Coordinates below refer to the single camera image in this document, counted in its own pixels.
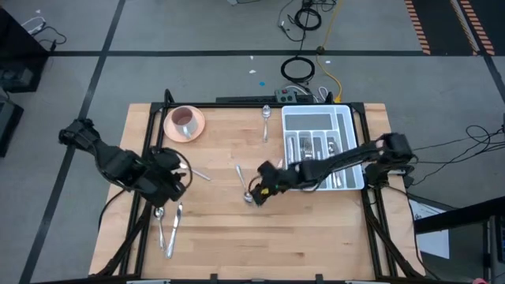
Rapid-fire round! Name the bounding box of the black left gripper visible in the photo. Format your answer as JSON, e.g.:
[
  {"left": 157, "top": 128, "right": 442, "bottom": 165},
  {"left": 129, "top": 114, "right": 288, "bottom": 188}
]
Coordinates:
[{"left": 144, "top": 151, "right": 186, "bottom": 208}]

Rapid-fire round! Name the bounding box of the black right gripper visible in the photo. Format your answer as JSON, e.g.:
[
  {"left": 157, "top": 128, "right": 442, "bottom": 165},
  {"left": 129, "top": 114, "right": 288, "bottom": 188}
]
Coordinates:
[{"left": 250, "top": 160, "right": 303, "bottom": 206}]

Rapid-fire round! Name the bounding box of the silver table knife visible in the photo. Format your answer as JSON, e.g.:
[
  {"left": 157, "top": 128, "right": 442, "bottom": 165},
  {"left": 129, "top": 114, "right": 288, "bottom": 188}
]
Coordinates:
[
  {"left": 289, "top": 137, "right": 300, "bottom": 166},
  {"left": 287, "top": 137, "right": 297, "bottom": 166},
  {"left": 289, "top": 136, "right": 300, "bottom": 166},
  {"left": 286, "top": 136, "right": 296, "bottom": 166},
  {"left": 165, "top": 201, "right": 184, "bottom": 260},
  {"left": 287, "top": 136, "right": 297, "bottom": 166}
]

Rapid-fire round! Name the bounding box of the white plastic cutlery tray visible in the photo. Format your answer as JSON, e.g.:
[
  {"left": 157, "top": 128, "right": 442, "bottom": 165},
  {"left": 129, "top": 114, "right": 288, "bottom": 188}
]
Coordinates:
[{"left": 281, "top": 103, "right": 365, "bottom": 192}]

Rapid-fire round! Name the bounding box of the grey ceramic mug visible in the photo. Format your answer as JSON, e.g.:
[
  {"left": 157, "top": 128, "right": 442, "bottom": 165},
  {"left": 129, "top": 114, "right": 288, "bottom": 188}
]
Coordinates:
[{"left": 172, "top": 106, "right": 198, "bottom": 140}]

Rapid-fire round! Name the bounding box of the grey power strip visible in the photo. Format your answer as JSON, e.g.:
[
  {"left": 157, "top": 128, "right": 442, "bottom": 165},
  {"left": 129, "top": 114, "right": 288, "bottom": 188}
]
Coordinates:
[{"left": 274, "top": 88, "right": 297, "bottom": 103}]

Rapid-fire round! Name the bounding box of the black equipment case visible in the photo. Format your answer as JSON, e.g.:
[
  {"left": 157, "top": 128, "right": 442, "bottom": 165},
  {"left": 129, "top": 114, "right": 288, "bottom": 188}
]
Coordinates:
[{"left": 0, "top": 98, "right": 24, "bottom": 159}]

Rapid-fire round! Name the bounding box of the black desk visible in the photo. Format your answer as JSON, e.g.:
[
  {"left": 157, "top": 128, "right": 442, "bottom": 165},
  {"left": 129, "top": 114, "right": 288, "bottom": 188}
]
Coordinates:
[{"left": 413, "top": 196, "right": 505, "bottom": 284}]

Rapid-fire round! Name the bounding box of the black cabinet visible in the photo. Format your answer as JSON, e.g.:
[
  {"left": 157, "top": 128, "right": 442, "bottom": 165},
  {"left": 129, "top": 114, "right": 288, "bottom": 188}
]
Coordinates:
[{"left": 0, "top": 7, "right": 51, "bottom": 94}]

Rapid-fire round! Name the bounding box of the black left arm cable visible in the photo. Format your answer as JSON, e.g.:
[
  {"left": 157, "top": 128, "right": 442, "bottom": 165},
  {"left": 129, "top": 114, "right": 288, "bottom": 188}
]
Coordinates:
[{"left": 155, "top": 147, "right": 194, "bottom": 194}]

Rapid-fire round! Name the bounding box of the black power cable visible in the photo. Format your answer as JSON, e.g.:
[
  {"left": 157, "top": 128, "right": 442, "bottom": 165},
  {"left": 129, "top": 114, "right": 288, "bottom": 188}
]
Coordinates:
[{"left": 97, "top": 183, "right": 134, "bottom": 232}]

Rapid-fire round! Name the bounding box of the yellow extension cable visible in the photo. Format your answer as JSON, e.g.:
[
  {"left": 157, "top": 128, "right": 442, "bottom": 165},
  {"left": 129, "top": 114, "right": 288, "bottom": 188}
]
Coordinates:
[{"left": 315, "top": 0, "right": 345, "bottom": 103}]

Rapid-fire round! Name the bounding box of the black coiled floor cable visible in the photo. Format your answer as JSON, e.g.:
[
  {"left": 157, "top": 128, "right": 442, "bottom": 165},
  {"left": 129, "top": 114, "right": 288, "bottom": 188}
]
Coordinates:
[
  {"left": 294, "top": 6, "right": 323, "bottom": 32},
  {"left": 280, "top": 56, "right": 316, "bottom": 84}
]

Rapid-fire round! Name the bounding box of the black hanging cable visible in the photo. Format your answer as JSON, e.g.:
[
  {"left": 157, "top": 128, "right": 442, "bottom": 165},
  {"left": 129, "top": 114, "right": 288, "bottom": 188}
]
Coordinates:
[{"left": 297, "top": 29, "right": 309, "bottom": 60}]

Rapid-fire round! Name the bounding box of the black cable bundle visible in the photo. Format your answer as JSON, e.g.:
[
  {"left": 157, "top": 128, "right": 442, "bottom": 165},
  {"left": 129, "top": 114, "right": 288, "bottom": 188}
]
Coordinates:
[{"left": 410, "top": 124, "right": 505, "bottom": 189}]

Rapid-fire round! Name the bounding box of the white cable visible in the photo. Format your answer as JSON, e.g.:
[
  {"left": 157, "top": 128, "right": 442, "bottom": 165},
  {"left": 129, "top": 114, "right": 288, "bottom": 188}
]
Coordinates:
[{"left": 20, "top": 16, "right": 47, "bottom": 35}]

